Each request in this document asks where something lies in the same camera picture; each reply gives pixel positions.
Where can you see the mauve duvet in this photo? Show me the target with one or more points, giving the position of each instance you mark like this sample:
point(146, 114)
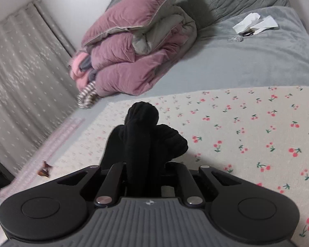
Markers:
point(123, 77)

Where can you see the black pants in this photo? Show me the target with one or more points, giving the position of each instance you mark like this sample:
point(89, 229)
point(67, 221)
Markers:
point(141, 139)

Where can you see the brown hair claw clip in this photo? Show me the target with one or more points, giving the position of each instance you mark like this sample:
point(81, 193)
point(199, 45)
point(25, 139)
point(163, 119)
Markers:
point(44, 171)

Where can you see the grey white striped garment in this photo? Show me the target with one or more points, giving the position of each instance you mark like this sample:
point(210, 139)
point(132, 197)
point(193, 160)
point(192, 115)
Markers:
point(86, 95)

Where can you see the grey star print curtain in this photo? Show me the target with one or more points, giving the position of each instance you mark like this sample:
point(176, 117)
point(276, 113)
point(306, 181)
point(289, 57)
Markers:
point(23, 82)

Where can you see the grey bed sheet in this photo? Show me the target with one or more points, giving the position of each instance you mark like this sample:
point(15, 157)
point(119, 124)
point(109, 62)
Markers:
point(208, 74)

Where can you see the clear plastic wrapper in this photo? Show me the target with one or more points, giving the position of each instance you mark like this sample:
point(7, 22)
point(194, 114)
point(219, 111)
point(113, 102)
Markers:
point(235, 39)

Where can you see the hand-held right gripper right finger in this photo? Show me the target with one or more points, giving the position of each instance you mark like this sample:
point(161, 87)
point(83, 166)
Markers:
point(182, 175)

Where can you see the white tissue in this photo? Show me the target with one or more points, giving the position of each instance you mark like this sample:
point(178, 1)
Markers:
point(266, 24)
point(243, 23)

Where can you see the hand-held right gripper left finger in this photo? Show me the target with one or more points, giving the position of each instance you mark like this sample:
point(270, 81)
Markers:
point(115, 175)

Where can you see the pink garment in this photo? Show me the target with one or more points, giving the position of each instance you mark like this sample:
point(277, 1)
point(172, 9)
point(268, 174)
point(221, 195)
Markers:
point(76, 67)

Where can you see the grey blue garment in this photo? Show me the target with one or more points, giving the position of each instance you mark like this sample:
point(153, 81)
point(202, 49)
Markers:
point(86, 64)

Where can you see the grey fleece pillow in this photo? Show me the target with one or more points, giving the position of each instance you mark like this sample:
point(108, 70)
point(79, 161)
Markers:
point(273, 43)

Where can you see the cherry print sheet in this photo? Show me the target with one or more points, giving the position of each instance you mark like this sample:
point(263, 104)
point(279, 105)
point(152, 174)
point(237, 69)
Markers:
point(247, 133)

